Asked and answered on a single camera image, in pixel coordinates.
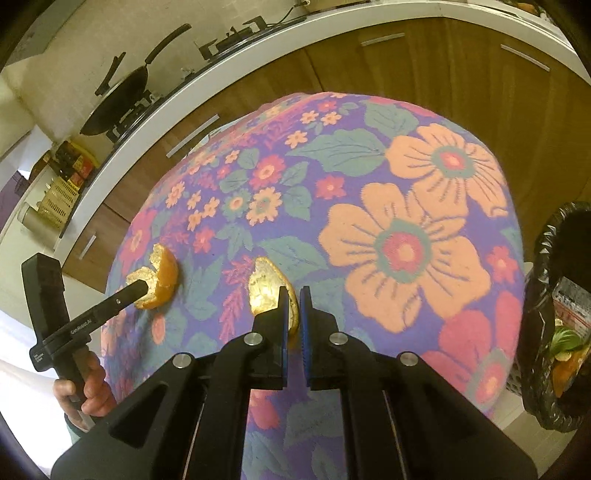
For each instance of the black lined trash bin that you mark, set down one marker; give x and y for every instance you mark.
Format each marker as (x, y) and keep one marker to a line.
(552, 362)

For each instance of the clear printed plastic wrapper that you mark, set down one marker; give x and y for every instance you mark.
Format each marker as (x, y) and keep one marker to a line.
(572, 306)

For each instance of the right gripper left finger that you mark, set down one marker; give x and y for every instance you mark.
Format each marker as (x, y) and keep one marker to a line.
(223, 382)

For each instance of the left hand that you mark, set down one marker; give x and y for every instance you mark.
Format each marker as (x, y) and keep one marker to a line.
(99, 397)

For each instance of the floral table cloth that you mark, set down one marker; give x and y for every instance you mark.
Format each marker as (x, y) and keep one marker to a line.
(402, 225)

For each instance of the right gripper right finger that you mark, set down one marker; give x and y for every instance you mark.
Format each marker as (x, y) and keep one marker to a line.
(334, 360)

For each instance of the large orange peel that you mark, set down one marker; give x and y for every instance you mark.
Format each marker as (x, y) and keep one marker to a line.
(161, 277)

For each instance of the black gas stove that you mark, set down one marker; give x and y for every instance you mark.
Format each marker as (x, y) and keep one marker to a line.
(241, 51)

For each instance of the wooden base cabinets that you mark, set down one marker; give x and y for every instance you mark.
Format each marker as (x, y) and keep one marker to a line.
(519, 89)

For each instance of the dark sauce bottle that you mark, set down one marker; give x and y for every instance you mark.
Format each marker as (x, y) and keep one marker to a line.
(78, 165)

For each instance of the green vegetable leaf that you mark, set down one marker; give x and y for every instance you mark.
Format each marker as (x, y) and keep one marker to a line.
(564, 343)

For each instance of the black wok with lid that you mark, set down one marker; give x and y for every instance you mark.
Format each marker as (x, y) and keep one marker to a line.
(117, 100)

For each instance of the steel thermos bottle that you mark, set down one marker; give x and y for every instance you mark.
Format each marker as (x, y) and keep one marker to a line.
(30, 218)

